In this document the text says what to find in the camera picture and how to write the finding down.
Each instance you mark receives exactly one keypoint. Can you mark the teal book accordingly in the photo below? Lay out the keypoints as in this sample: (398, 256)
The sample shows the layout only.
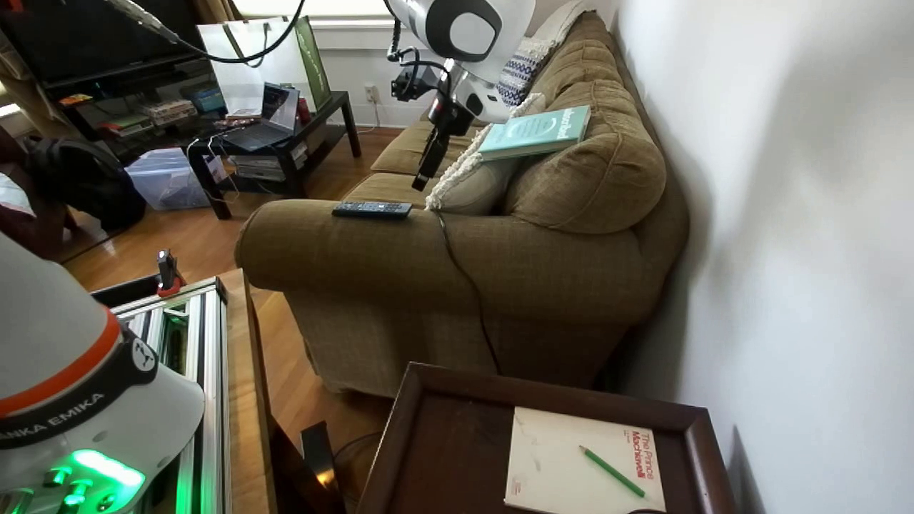
(532, 134)

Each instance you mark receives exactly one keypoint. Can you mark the white cushion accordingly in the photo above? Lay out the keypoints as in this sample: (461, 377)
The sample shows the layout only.
(564, 21)

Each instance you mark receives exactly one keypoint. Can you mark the white wall socket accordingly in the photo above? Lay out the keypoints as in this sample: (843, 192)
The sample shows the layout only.
(371, 93)

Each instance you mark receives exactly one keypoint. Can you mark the open laptop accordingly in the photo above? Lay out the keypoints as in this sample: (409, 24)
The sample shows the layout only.
(265, 125)

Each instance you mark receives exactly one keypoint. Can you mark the black television stand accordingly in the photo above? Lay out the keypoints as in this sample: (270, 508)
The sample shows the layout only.
(136, 107)

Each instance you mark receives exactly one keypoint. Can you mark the dark wooden side table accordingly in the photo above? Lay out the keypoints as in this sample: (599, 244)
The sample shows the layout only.
(450, 450)

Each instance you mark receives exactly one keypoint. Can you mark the window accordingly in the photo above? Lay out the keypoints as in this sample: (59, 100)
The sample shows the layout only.
(314, 7)

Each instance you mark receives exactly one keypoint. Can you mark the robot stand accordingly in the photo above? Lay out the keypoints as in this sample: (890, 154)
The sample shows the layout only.
(214, 400)

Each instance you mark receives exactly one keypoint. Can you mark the beige fringed pillow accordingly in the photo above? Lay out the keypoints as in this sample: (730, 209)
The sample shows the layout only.
(475, 182)

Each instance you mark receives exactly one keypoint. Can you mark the olive brown fabric sofa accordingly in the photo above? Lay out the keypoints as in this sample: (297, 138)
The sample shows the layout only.
(557, 271)

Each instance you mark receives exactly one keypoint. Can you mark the black coffee table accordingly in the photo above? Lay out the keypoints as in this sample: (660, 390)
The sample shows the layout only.
(314, 139)

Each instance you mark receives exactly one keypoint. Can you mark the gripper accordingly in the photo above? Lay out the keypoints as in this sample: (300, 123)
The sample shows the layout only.
(450, 114)

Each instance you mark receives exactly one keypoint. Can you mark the red and black clamp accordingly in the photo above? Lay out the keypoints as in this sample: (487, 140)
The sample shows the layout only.
(168, 275)

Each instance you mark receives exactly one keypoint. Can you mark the stack of books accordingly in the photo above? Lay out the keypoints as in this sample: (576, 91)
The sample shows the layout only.
(258, 168)

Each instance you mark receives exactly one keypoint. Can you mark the blue white patterned pillow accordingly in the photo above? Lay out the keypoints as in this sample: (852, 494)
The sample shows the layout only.
(520, 71)

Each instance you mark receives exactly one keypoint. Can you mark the black backpack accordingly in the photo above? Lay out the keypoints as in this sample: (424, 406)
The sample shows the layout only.
(86, 182)

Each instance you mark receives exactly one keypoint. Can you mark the clear plastic storage bin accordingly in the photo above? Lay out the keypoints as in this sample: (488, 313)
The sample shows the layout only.
(161, 180)

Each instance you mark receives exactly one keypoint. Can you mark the black television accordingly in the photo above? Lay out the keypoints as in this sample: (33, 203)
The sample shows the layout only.
(86, 36)

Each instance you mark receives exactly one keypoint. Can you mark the white shopping bag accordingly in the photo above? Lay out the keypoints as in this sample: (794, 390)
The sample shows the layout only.
(246, 68)

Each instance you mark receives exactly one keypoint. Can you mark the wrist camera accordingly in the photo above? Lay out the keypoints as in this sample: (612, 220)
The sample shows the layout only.
(407, 82)

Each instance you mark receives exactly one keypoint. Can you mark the white paperback book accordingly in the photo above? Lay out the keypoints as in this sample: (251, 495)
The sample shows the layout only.
(571, 471)

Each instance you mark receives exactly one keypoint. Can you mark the green pencil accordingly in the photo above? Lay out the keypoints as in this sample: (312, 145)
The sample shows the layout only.
(613, 472)

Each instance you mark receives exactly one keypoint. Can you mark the black remote control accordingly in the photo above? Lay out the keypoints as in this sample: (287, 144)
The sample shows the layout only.
(371, 209)

